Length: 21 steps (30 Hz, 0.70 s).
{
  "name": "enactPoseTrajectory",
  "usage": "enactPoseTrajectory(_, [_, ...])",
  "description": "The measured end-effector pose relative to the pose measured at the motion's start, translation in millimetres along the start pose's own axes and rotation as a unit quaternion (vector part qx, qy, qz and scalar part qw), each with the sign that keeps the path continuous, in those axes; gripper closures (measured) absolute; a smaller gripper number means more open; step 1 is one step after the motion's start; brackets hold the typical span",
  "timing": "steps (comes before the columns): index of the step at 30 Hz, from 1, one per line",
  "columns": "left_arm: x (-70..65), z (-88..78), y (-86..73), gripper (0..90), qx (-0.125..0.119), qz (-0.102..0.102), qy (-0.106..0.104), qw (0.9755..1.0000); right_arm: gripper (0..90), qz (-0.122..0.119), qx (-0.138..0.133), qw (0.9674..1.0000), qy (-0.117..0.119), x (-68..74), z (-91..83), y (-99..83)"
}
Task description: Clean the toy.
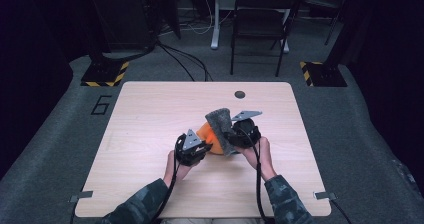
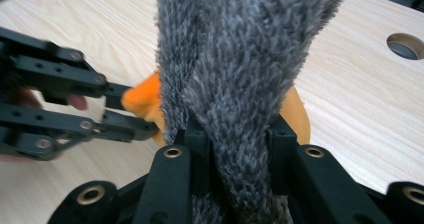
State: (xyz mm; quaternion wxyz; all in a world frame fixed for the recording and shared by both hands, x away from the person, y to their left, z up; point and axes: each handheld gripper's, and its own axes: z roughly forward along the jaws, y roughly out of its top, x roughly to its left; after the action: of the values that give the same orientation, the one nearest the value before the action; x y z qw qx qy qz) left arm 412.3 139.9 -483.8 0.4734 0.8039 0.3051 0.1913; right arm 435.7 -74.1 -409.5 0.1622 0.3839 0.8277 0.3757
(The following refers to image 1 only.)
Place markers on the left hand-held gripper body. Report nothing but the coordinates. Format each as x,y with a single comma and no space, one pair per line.
189,150

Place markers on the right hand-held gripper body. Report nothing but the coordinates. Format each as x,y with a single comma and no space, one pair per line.
246,134

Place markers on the orange plush toy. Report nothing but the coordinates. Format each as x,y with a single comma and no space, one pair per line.
210,140

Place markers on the grey cloth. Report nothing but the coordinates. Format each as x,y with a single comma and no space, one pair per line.
221,127

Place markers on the person's left hand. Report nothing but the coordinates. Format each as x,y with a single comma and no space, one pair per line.
178,172

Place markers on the person's right hand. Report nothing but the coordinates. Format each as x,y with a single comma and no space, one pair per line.
263,157

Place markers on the black striped stand base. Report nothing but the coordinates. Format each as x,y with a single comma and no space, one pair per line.
325,74
105,74

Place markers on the grey tape strip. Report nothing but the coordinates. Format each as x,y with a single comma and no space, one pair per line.
81,195
325,195

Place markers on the white desk leg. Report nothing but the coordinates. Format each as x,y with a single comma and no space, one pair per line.
215,24

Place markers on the black folding chair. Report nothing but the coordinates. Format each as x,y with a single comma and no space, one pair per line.
263,20

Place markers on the black cabinet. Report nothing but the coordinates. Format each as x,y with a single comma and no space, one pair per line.
123,17

